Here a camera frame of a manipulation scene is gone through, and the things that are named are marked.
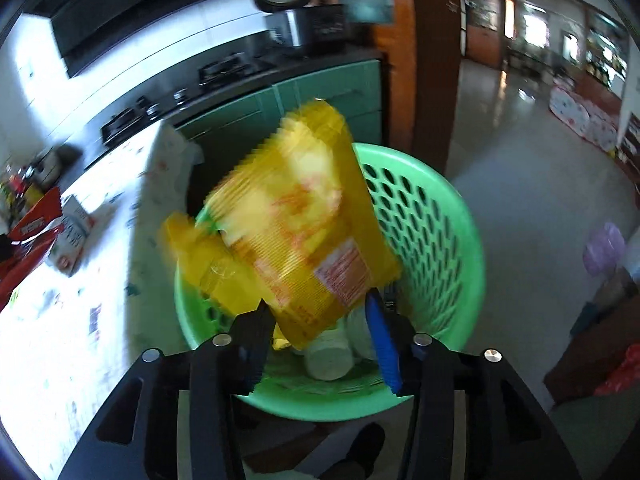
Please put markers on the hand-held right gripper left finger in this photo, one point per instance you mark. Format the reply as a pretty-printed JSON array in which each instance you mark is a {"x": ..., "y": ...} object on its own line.
[{"x": 257, "y": 340}]

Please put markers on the black gas stove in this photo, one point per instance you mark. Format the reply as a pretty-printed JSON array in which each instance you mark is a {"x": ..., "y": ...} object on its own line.
[{"x": 220, "y": 72}]

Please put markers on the wooden glass-door cabinet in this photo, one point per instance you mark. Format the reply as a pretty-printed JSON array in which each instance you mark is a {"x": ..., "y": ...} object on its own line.
[{"x": 430, "y": 60}]

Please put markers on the wooden display shelf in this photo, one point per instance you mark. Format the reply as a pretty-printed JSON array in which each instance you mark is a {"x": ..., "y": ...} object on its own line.
[{"x": 607, "y": 50}]

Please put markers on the green white milk carton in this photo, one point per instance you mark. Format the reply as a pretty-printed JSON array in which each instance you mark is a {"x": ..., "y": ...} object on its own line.
[{"x": 72, "y": 240}]

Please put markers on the white paper cup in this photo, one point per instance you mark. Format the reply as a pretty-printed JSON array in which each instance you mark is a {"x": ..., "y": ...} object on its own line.
[{"x": 327, "y": 357}]

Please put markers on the white utensil pot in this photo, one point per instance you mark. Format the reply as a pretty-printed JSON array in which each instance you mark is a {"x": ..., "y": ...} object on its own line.
[{"x": 50, "y": 165}]

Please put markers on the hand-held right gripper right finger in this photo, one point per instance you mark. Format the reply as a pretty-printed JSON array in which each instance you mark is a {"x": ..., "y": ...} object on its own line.
[{"x": 382, "y": 350}]

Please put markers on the dotted playpen panels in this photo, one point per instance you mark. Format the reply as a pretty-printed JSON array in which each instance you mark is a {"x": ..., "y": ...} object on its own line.
[{"x": 582, "y": 115}]

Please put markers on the red orange snack packet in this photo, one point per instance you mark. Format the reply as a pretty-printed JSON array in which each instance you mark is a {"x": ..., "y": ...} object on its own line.
[{"x": 35, "y": 230}]

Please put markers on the black range hood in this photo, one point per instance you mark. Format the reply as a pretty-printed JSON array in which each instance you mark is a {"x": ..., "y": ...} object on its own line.
[{"x": 125, "y": 15}]

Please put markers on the brown cardboard box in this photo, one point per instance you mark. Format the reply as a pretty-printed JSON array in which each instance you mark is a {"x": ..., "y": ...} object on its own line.
[{"x": 585, "y": 350}]

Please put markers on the green plastic basket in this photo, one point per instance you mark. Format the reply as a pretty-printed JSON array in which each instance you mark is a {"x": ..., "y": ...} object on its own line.
[{"x": 440, "y": 240}]

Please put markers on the green kitchen cupboard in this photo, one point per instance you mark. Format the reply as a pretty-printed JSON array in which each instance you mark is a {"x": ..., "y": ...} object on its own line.
[{"x": 320, "y": 95}]

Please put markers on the red condiment bottle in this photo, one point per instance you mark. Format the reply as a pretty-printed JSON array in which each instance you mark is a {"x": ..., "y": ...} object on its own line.
[{"x": 12, "y": 190}]

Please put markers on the red plastic bag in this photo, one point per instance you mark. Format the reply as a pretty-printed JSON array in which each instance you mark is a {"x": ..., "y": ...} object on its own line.
[{"x": 622, "y": 372}]

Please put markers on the person's foot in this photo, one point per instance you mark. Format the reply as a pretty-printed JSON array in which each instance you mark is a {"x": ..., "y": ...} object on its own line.
[{"x": 357, "y": 452}]

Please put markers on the yellow snack packet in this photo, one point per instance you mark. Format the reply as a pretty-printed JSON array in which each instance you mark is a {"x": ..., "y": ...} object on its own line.
[{"x": 300, "y": 220}]

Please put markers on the black rice cooker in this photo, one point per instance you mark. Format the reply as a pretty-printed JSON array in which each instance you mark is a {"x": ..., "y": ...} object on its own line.
[{"x": 295, "y": 15}]

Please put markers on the printed white tablecloth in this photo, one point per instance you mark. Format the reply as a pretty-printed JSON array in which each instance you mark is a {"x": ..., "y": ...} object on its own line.
[{"x": 75, "y": 360}]

